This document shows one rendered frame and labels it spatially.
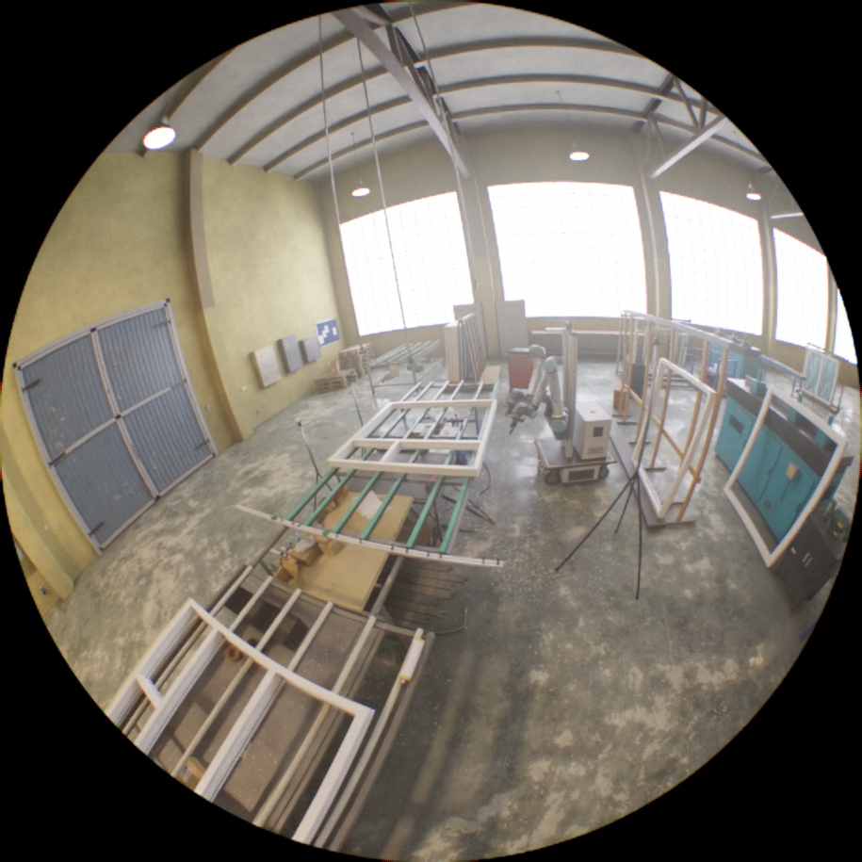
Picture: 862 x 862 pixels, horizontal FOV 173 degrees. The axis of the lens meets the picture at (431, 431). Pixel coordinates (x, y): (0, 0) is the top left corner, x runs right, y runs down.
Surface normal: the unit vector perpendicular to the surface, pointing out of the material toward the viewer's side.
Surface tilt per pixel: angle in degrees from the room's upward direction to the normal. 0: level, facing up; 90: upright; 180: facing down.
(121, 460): 90
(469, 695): 0
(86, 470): 90
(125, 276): 90
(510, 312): 90
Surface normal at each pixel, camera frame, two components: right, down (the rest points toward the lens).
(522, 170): -0.29, 0.46
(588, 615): -0.15, -0.89
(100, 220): 0.94, 0.00
